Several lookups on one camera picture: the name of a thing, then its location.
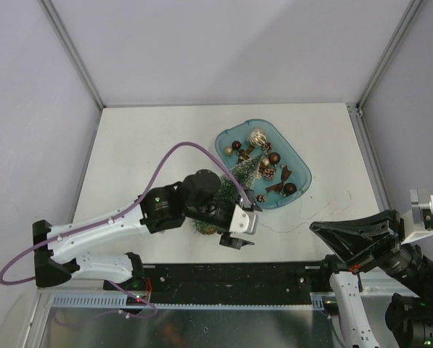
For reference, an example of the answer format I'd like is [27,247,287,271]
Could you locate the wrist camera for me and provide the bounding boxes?
[228,204,259,235]
[402,188,433,244]

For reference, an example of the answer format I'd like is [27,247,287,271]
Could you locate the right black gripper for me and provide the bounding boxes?
[310,205,433,298]

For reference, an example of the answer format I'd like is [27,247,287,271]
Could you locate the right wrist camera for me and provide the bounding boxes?
[402,188,433,244]

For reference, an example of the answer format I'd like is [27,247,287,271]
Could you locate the teal plastic tray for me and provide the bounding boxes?
[215,119,312,210]

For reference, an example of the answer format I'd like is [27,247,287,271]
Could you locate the small dark red bauble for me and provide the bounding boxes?
[231,141,242,150]

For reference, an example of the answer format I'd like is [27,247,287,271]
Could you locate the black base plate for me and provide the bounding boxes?
[120,255,346,307]

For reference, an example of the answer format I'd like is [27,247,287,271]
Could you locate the fairy light wire string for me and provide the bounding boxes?
[255,191,353,233]

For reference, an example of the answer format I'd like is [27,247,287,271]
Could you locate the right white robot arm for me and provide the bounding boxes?
[310,210,433,347]

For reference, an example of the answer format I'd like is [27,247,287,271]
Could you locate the small gold bauble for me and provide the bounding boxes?
[224,146,234,156]

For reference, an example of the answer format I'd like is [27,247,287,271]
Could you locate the small green christmas tree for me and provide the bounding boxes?
[192,155,262,236]

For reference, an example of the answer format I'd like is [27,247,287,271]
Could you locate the grey slotted cable duct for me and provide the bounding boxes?
[49,291,328,312]

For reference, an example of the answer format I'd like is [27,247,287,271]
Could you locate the brown matte bauble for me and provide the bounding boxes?
[268,152,281,165]

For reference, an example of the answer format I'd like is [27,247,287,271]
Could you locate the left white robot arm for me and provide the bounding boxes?
[33,170,260,290]

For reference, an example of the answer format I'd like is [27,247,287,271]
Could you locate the large silver gold bauble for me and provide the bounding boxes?
[248,128,267,147]

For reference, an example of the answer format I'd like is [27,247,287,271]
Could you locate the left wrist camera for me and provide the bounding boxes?
[228,204,259,235]

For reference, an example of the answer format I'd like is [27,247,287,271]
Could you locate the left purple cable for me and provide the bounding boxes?
[0,141,252,320]

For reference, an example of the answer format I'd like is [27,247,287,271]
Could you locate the frosted pine cone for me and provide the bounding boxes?
[260,167,276,181]

